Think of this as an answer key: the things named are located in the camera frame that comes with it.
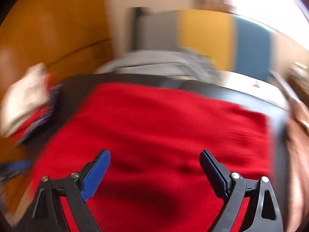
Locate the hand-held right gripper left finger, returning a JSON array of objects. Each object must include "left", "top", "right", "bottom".
[{"left": 18, "top": 149, "right": 111, "bottom": 232}]

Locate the white and red bundle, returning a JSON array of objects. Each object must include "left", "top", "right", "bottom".
[{"left": 0, "top": 62, "right": 63, "bottom": 145}]

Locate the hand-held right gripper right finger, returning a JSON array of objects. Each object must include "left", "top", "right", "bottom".
[{"left": 199, "top": 149, "right": 284, "bottom": 232}]

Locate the grey yellow blue armchair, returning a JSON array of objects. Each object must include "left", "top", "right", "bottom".
[{"left": 130, "top": 6, "right": 297, "bottom": 102}]

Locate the red knitted sweater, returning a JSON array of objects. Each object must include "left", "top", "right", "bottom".
[{"left": 26, "top": 82, "right": 276, "bottom": 232}]

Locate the grey garment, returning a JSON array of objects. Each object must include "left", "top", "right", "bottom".
[{"left": 94, "top": 47, "right": 227, "bottom": 85}]

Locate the pink knitted sweater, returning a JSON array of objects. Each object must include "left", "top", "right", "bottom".
[{"left": 286, "top": 99, "right": 309, "bottom": 232}]

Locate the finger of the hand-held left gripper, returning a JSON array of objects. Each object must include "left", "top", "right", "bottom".
[{"left": 0, "top": 160, "right": 33, "bottom": 182}]

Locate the wide bright window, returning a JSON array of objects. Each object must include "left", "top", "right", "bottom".
[{"left": 227, "top": 0, "right": 309, "bottom": 41}]

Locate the white printed cushion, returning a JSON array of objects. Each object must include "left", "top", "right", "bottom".
[{"left": 222, "top": 71, "right": 290, "bottom": 109}]

